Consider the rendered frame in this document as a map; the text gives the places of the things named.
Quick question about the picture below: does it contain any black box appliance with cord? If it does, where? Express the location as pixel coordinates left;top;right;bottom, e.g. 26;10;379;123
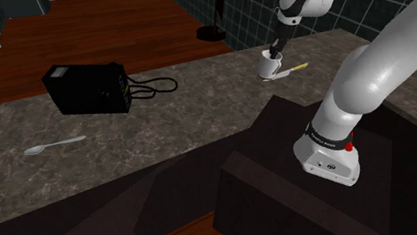
39;45;181;127

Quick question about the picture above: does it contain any knife with yellow handle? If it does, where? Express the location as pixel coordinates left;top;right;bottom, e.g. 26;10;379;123
260;61;311;83

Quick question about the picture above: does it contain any dark robot stand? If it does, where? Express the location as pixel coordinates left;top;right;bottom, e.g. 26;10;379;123
193;71;417;235

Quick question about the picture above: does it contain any silver spoon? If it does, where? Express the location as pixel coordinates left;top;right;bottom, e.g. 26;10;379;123
22;134;89;157

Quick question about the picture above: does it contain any white mug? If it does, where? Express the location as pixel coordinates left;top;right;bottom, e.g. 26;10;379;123
253;46;287;82

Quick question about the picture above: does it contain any black floor lamp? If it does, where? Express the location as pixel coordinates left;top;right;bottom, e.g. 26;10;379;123
190;0;242;45

